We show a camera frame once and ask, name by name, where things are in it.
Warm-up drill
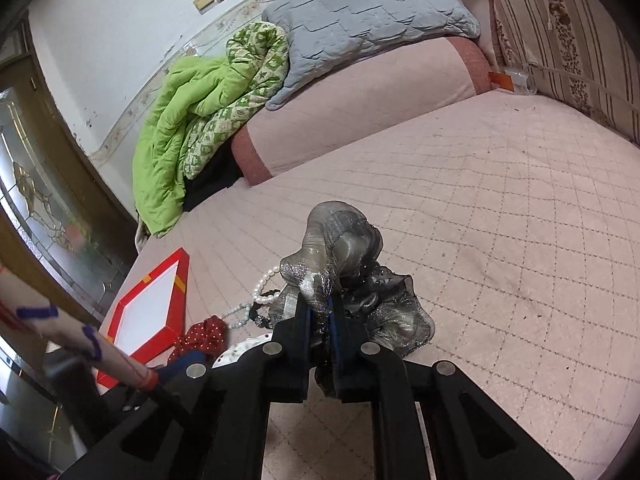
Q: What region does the white cherry print scrunchie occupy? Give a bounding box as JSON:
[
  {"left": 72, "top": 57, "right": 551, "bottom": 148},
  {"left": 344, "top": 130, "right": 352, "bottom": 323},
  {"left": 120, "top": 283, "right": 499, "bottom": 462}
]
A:
[{"left": 212, "top": 334, "right": 271, "bottom": 368}]

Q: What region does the white pearl bracelet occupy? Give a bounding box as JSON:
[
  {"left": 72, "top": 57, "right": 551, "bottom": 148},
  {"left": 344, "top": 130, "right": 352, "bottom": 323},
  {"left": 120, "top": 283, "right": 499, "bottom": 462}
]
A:
[{"left": 221, "top": 264, "right": 282, "bottom": 331}]

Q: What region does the red polka dot scrunchie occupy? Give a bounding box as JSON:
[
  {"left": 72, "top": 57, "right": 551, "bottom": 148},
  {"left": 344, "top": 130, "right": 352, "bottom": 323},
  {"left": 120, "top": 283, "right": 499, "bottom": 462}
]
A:
[{"left": 168, "top": 315, "right": 229, "bottom": 363}]

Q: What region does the grey sheer scrunchie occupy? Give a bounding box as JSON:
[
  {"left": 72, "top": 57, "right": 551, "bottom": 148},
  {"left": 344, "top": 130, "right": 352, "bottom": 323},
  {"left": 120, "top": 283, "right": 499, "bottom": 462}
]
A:
[{"left": 268, "top": 200, "right": 435, "bottom": 356}]

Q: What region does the red white tray box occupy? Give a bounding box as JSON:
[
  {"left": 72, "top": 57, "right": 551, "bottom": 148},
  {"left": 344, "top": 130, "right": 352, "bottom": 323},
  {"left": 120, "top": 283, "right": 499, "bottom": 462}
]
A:
[{"left": 100, "top": 247, "right": 190, "bottom": 365}]

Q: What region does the wooden stained glass door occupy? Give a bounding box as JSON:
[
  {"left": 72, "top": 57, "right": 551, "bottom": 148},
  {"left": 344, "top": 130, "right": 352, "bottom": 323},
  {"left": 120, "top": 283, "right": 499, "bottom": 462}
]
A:
[{"left": 1, "top": 20, "right": 136, "bottom": 323}]

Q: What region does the green quilt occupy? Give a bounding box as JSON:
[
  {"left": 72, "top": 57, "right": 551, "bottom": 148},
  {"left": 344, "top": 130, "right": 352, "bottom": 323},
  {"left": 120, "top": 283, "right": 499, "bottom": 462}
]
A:
[{"left": 132, "top": 21, "right": 288, "bottom": 236}]

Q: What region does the pink long bolster pillow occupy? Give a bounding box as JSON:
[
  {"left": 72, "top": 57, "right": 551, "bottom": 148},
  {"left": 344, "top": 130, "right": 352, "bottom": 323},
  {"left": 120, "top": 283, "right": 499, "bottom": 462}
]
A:
[{"left": 231, "top": 37, "right": 490, "bottom": 185}]

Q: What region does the orange clear plastic box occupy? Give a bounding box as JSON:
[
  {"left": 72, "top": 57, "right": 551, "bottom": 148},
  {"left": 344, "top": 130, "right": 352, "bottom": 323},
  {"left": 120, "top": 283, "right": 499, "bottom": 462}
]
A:
[{"left": 488, "top": 67, "right": 538, "bottom": 96}]

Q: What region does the grey quilted pillow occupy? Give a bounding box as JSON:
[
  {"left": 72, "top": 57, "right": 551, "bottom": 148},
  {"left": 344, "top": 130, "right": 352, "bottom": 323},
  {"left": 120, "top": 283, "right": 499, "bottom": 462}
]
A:
[{"left": 262, "top": 0, "right": 480, "bottom": 110}]

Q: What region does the striped floral cushion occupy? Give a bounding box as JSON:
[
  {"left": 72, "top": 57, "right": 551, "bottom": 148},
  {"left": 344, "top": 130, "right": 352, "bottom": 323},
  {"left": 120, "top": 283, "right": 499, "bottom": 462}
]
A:
[{"left": 494, "top": 0, "right": 639, "bottom": 143}]

